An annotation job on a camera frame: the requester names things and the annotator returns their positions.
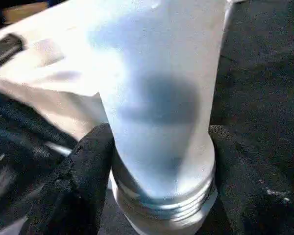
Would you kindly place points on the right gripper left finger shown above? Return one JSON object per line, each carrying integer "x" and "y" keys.
{"x": 78, "y": 191}

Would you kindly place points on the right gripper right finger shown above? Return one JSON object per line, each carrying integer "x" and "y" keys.
{"x": 255, "y": 200}

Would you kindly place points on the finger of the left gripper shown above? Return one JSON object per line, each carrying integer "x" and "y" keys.
{"x": 5, "y": 49}

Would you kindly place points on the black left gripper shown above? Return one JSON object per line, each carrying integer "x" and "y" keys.
{"x": 14, "y": 147}

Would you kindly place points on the white plastic table leg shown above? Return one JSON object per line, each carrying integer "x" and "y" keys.
{"x": 161, "y": 73}

